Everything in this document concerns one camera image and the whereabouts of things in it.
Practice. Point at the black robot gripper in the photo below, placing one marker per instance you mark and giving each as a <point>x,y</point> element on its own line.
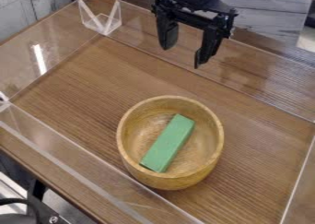
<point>195,13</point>

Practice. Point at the green rectangular block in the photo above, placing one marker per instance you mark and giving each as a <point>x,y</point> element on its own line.
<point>168,143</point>

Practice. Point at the brown wooden bowl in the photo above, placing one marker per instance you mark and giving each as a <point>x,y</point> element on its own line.
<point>140,125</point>

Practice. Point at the clear acrylic corner bracket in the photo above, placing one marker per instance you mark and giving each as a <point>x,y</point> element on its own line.
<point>104,24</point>

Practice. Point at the clear acrylic barrier wall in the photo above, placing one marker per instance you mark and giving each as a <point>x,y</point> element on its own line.
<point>71,81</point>

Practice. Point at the black table leg bracket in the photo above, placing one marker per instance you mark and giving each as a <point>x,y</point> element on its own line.
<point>47,215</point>

